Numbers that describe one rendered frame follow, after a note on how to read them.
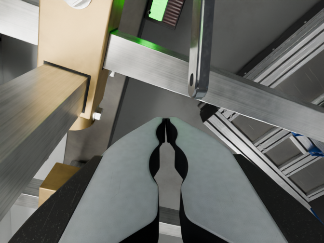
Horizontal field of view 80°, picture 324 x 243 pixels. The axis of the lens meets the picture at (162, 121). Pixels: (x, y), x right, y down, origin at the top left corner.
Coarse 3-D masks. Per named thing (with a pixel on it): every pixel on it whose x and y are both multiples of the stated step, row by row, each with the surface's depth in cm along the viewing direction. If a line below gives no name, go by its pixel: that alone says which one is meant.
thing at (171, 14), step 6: (174, 0) 26; (180, 0) 26; (168, 6) 26; (174, 6) 26; (180, 6) 26; (168, 12) 26; (174, 12) 26; (168, 18) 27; (174, 18) 27; (168, 24) 27; (174, 24) 27
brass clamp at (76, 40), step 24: (48, 0) 14; (96, 0) 14; (120, 0) 16; (48, 24) 14; (72, 24) 14; (96, 24) 14; (48, 48) 15; (72, 48) 15; (96, 48) 15; (96, 72) 16; (96, 96) 18
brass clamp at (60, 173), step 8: (56, 168) 29; (64, 168) 29; (72, 168) 30; (80, 168) 30; (48, 176) 27; (56, 176) 28; (64, 176) 28; (48, 184) 26; (56, 184) 27; (40, 192) 26; (48, 192) 26; (40, 200) 27
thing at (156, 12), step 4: (156, 0) 26; (160, 0) 26; (164, 0) 26; (152, 4) 26; (156, 4) 26; (160, 4) 26; (164, 4) 26; (152, 8) 26; (156, 8) 26; (160, 8) 26; (164, 8) 26; (152, 12) 26; (156, 12) 26; (160, 12) 26; (152, 16) 27; (156, 16) 27; (160, 16) 27; (160, 20) 27
